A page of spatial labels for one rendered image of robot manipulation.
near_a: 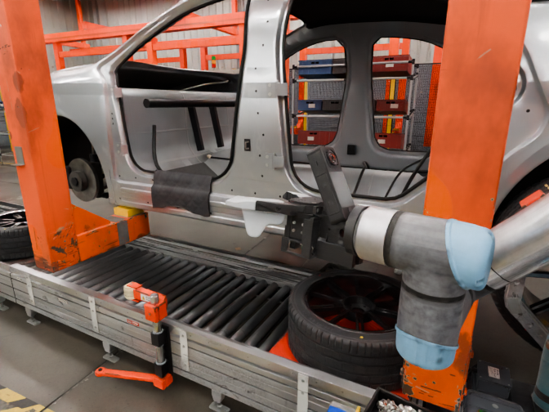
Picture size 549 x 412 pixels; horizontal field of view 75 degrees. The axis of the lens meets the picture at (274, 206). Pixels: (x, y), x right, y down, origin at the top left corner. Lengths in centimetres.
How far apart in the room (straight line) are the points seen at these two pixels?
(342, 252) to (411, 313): 12
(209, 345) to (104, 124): 148
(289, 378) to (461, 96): 117
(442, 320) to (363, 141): 294
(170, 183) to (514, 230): 187
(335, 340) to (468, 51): 108
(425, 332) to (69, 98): 253
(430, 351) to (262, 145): 141
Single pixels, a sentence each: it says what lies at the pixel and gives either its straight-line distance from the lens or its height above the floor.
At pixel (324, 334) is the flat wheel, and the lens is 153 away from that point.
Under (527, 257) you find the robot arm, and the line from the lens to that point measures 57.
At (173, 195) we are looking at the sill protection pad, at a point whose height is 88.
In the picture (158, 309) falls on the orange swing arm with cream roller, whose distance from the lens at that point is 177.
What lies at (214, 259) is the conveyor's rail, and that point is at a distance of 261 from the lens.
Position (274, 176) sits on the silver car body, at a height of 105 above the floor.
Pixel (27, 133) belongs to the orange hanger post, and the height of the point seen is 125.
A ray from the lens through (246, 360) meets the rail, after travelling 164.
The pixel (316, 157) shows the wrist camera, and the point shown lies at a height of 131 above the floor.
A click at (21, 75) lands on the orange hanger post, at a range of 210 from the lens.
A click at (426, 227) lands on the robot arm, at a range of 46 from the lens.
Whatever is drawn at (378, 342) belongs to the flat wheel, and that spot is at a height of 50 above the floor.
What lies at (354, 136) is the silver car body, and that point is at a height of 111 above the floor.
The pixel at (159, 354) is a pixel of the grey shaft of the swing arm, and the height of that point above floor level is 24.
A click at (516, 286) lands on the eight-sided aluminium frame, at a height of 82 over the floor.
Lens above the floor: 139
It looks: 16 degrees down
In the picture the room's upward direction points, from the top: straight up
